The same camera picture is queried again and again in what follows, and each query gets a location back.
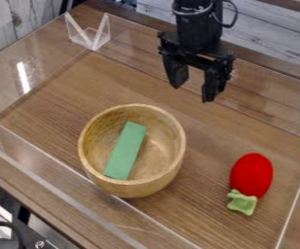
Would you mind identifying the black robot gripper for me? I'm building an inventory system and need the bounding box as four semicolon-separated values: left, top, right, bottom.
158;6;236;102

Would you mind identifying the red plush strawberry toy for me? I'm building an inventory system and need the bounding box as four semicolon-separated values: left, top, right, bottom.
226;153;275;216

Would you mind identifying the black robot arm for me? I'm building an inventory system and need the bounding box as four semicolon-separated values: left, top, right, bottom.
158;0;238;102

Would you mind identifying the green rectangular block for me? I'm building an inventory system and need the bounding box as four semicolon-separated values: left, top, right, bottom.
103;122;148;180

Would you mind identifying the round wooden bowl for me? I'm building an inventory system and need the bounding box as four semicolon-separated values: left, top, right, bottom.
77;103;186;198

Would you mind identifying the clear acrylic corner bracket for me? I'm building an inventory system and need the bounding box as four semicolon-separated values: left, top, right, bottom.
65;13;112;52

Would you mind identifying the black table leg bracket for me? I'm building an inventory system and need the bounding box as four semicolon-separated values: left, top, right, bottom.
13;206;58;249

